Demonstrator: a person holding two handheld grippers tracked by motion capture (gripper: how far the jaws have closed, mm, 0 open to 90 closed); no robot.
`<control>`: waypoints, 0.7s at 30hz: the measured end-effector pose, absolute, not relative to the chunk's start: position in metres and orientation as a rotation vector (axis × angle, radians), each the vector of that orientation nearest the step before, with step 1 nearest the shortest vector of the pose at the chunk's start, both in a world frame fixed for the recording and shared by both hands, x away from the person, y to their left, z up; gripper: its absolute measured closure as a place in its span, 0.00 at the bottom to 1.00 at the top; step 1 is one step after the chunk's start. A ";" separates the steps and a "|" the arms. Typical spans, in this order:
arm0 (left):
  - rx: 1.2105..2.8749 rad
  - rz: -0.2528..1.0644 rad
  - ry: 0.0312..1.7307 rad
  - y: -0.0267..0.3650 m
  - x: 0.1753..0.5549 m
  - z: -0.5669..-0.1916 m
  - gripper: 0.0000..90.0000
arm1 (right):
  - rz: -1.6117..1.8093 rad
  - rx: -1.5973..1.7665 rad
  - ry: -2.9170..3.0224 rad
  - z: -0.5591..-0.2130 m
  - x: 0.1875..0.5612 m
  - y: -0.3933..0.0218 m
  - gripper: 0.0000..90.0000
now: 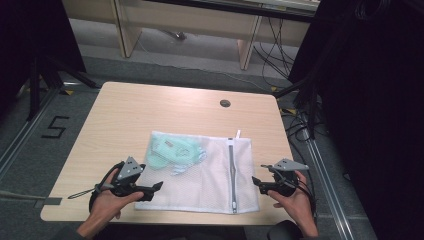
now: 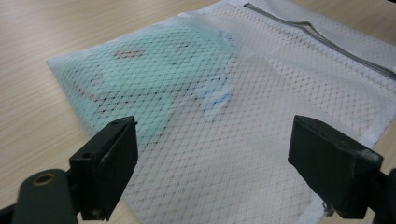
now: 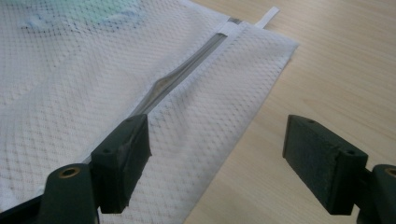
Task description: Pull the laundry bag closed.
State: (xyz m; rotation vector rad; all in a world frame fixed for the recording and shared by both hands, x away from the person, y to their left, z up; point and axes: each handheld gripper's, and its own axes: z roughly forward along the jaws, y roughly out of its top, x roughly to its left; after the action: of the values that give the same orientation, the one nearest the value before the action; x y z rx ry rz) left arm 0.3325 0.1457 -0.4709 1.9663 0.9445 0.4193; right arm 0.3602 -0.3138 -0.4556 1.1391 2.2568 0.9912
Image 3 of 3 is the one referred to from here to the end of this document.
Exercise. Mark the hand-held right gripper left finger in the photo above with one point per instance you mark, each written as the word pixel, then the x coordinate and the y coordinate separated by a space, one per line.
pixel 120 168

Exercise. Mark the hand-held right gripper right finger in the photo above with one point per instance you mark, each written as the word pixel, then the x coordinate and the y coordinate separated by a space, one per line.
pixel 320 165

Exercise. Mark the white mesh laundry bag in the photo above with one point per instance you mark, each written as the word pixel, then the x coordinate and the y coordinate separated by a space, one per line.
pixel 77 93

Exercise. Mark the green and blue garment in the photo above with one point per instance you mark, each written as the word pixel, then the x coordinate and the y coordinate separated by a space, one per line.
pixel 93 14

